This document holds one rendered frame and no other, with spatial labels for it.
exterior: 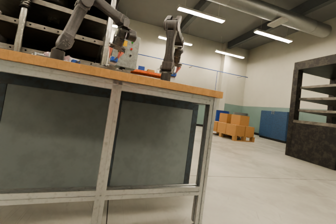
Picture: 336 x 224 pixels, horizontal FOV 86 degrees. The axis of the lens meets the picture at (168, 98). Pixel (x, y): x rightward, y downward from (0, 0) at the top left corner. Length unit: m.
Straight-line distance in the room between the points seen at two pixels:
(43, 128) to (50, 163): 0.21
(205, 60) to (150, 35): 2.89
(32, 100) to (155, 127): 0.79
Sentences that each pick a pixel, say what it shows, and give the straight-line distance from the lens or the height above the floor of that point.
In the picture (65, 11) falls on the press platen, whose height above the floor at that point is 1.50.
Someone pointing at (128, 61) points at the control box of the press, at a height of 1.14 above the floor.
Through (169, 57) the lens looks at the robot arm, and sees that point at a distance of 1.16.
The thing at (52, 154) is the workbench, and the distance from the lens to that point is 1.34.
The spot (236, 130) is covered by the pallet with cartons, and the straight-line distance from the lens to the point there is 5.59.
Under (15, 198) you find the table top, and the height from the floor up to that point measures 0.22.
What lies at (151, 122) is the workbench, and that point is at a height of 0.54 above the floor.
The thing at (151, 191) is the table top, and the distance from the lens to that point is 1.05.
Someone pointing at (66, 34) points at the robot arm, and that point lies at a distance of 1.11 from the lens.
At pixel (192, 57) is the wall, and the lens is 9.06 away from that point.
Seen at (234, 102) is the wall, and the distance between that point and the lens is 10.00.
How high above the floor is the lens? 0.66
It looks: 3 degrees up
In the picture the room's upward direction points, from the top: 8 degrees clockwise
